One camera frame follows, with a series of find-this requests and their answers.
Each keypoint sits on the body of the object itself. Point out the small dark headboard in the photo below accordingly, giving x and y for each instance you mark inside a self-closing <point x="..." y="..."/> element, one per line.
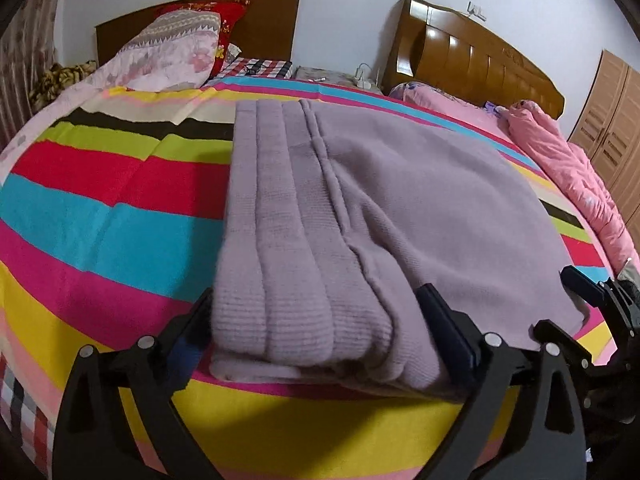
<point x="266" y="30"/>

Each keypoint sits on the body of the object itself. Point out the floral pink quilt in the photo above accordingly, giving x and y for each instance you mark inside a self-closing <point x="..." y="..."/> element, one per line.
<point x="177" y="51"/>

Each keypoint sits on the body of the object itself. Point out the white power strip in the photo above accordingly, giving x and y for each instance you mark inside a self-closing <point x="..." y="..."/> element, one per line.
<point x="363" y="82"/>

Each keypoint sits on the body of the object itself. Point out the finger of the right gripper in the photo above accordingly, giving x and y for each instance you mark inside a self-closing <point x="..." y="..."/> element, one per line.
<point x="597" y="294"/>

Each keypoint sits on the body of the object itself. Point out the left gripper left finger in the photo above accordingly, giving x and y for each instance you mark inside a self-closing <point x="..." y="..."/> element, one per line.
<point x="93" y="438"/>

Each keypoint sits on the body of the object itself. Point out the large wooden headboard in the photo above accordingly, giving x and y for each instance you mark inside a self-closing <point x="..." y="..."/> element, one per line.
<point x="447" y="50"/>

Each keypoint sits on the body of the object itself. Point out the red embroidered pillow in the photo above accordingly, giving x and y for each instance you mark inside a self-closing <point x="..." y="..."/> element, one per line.
<point x="230" y="11"/>

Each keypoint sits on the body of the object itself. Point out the rainbow striped blanket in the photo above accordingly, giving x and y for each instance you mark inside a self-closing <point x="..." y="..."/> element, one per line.
<point x="110" y="226"/>

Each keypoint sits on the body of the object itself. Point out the yellow brown patterned blanket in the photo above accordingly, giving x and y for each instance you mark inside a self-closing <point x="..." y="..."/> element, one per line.
<point x="57" y="79"/>

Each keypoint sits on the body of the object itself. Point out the pink crumpled quilt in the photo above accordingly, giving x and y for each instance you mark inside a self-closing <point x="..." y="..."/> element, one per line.
<point x="539" y="135"/>

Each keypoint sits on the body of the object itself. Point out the wooden wardrobe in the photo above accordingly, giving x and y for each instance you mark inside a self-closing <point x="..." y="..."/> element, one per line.
<point x="608" y="130"/>

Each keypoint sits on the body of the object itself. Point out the floral pleated curtain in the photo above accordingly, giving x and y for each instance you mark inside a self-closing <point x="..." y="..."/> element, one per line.
<point x="27" y="50"/>

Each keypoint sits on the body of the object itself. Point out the purple sweatpants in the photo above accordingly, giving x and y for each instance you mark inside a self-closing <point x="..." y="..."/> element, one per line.
<point x="336" y="215"/>

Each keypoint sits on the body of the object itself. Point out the wall switch plate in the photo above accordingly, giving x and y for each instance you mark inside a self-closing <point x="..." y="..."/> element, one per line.
<point x="475" y="11"/>

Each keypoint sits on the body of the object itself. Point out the nightstand with floral cover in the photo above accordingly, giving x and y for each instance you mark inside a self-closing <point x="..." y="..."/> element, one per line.
<point x="322" y="76"/>

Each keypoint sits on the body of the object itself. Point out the plaid bed sheet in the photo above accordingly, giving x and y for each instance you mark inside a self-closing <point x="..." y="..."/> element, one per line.
<point x="257" y="67"/>

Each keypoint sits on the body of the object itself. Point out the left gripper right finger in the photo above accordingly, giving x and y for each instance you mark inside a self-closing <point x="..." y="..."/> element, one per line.
<point x="545" y="438"/>

